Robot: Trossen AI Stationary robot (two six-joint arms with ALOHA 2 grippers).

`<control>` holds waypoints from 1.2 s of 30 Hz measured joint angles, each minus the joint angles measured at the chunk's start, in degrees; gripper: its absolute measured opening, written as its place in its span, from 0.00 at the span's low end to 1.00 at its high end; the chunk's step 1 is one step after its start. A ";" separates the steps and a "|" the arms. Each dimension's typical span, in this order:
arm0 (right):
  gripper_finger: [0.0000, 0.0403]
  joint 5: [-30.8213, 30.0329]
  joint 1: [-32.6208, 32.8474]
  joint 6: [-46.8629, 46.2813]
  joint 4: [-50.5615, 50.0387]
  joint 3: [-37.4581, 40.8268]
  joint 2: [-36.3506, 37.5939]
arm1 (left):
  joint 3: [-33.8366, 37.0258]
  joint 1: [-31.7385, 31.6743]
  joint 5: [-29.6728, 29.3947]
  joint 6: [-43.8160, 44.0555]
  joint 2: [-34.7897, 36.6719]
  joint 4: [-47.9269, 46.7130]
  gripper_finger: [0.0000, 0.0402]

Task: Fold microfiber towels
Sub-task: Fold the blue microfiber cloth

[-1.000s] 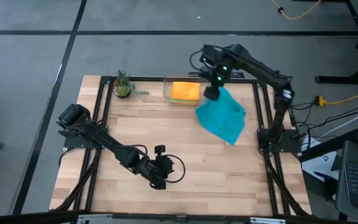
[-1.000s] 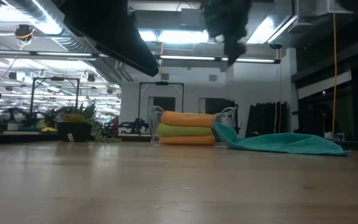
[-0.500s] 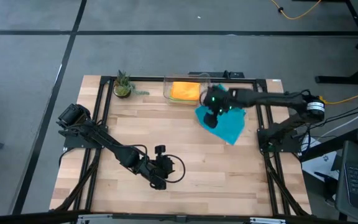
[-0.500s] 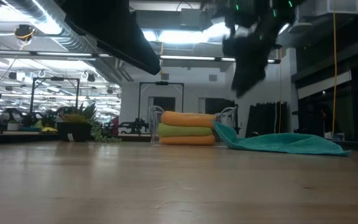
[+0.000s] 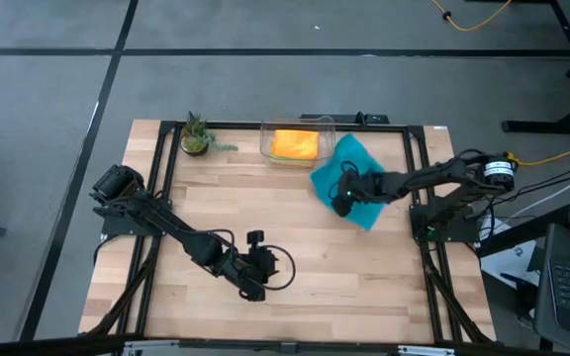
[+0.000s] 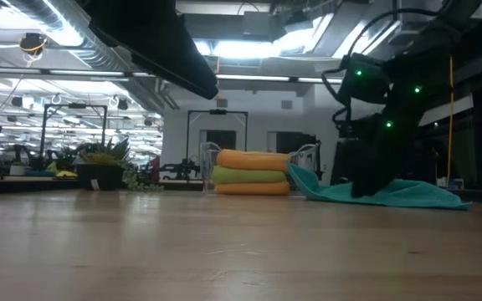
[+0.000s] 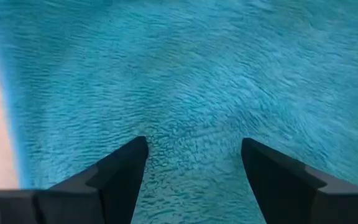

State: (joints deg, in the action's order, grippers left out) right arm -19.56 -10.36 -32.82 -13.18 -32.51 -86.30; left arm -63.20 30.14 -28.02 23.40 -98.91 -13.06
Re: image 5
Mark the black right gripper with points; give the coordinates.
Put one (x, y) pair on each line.
(366, 187)

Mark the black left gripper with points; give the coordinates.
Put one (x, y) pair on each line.
(253, 267)

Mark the teal microfiber towel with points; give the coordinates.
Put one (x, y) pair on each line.
(327, 183)

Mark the orange microfiber towel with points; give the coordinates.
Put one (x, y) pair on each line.
(295, 143)

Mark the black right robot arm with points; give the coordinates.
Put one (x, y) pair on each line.
(423, 180)

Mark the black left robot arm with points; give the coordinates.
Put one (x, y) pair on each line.
(166, 225)

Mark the black crossbeam with silver brackets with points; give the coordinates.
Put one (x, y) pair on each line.
(216, 344)

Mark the clear plastic container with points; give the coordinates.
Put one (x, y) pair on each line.
(327, 131)

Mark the potted succulent plant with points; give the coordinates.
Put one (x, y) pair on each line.
(195, 141)

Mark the white cardboard box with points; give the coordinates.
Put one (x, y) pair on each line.
(512, 262)

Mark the black desk crossbar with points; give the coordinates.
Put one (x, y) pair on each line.
(522, 232)

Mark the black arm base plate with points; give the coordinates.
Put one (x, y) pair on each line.
(117, 225)
(463, 230)

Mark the black aluminium table frame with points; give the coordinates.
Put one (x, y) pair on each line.
(240, 124)

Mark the black desk leg frame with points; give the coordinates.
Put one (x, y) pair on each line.
(537, 126)

